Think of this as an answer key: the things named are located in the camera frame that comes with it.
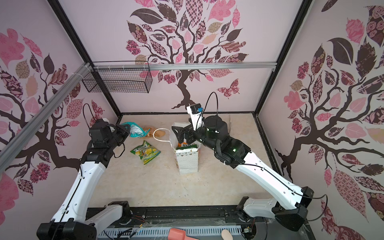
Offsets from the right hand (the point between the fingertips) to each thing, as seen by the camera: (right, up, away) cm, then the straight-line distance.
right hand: (182, 121), depth 60 cm
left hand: (-28, -2, +15) cm, 32 cm away
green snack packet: (-26, -19, +33) cm, 46 cm away
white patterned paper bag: (+1, -19, +16) cm, 25 cm away
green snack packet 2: (+5, -15, +36) cm, 39 cm away
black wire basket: (-35, +30, +35) cm, 58 cm away
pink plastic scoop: (-2, -53, +9) cm, 54 cm away
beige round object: (+20, -53, +8) cm, 57 cm away
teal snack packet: (-25, -4, +14) cm, 29 cm away
